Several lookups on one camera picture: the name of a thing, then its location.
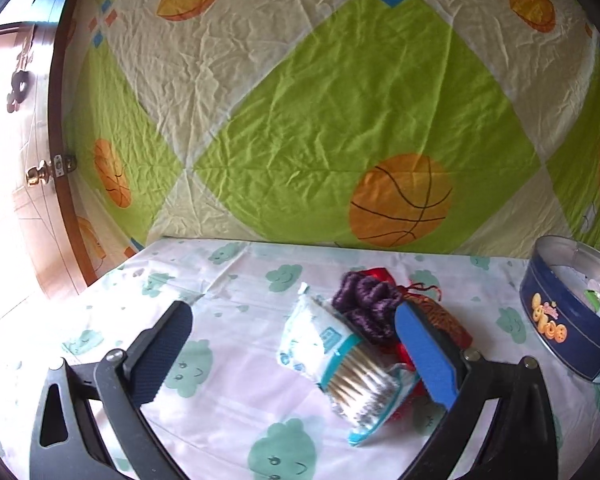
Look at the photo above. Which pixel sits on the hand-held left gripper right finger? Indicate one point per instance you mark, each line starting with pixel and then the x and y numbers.
pixel 427 355

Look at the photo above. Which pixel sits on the cloud print white tablecloth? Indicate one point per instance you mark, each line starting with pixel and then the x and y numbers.
pixel 240 285

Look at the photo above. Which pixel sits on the round blue tin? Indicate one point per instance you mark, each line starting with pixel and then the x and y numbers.
pixel 555 330

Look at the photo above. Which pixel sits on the cotton swab pack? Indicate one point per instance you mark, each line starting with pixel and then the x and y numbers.
pixel 330 360

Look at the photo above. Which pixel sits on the dark door ornament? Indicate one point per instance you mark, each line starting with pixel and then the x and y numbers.
pixel 19 90

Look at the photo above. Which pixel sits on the brass door knob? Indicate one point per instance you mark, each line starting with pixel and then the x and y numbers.
pixel 39 174

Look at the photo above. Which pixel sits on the purple scrunchie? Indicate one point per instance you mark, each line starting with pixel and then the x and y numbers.
pixel 365 305

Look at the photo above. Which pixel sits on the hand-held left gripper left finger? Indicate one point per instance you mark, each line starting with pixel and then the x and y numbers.
pixel 155 355

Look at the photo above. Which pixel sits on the ball print hanging bedsheet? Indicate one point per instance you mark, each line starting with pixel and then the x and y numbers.
pixel 330 110

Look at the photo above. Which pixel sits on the white packet with green label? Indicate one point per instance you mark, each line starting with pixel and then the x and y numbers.
pixel 592 296

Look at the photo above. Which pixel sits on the wooden door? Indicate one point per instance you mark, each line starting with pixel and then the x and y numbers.
pixel 55 85

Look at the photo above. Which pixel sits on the red brocade pouch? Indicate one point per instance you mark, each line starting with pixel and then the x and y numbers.
pixel 445 320

